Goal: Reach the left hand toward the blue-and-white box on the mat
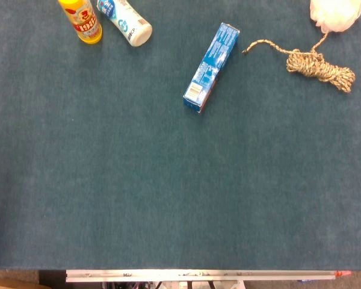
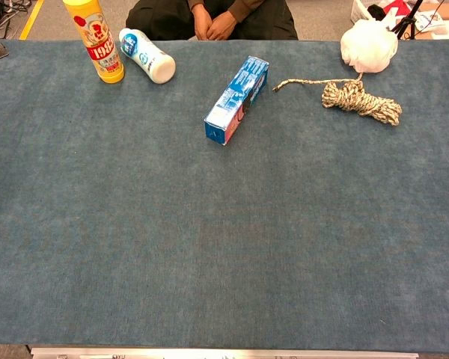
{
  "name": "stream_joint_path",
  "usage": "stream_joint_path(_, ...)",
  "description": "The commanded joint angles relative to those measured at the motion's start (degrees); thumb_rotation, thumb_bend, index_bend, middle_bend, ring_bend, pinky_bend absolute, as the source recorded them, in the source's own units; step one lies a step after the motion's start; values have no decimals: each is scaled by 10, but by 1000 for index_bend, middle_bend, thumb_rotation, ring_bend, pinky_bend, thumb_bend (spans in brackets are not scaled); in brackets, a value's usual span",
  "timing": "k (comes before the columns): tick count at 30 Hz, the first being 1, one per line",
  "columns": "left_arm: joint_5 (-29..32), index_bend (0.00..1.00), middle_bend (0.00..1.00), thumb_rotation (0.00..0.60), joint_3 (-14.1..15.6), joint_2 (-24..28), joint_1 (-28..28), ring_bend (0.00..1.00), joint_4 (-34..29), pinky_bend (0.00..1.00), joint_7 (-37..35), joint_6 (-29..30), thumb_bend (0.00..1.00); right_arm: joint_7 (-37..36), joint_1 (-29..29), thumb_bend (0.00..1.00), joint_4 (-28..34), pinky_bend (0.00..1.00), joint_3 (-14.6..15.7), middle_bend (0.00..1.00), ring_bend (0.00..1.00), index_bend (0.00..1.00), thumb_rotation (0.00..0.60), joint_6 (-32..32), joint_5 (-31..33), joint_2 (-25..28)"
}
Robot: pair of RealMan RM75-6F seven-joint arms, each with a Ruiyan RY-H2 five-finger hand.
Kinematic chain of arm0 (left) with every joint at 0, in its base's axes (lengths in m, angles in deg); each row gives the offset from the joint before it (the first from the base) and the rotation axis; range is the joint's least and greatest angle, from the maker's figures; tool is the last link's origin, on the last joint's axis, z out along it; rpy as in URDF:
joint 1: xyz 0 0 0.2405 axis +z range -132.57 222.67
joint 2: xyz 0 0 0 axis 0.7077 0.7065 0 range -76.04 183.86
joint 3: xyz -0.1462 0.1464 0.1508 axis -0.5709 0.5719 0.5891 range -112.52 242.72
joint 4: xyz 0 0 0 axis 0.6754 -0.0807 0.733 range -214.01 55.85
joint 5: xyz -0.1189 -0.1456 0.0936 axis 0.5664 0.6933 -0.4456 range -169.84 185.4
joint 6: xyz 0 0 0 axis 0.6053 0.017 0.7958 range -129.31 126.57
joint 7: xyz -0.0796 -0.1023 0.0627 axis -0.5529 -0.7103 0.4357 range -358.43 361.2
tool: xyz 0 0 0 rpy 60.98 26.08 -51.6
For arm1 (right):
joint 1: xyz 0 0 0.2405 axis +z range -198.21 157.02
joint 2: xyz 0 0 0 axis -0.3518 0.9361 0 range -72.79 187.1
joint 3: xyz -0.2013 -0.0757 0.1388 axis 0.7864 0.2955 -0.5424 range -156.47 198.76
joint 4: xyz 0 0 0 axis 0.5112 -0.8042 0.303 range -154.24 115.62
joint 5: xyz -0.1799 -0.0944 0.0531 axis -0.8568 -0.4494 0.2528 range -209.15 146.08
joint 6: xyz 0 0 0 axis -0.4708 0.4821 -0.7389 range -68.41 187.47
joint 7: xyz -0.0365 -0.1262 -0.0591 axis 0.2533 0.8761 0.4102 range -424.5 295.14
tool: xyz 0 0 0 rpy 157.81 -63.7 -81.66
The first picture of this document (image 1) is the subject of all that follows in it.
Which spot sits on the blue toothpaste box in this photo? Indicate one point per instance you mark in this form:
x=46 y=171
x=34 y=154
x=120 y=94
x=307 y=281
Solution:
x=212 y=67

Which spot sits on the white tube with blue print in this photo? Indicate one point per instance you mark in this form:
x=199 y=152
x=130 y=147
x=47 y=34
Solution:
x=129 y=21

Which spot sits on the yellow bottle with red label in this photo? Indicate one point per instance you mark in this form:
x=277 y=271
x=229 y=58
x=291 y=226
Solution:
x=85 y=24

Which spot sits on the white mesh bath sponge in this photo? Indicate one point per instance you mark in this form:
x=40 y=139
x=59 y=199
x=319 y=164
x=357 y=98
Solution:
x=337 y=13

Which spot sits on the teal felt table mat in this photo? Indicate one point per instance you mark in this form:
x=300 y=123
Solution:
x=138 y=180

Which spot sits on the aluminium frame rail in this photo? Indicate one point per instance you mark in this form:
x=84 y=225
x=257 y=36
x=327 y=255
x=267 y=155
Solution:
x=198 y=275

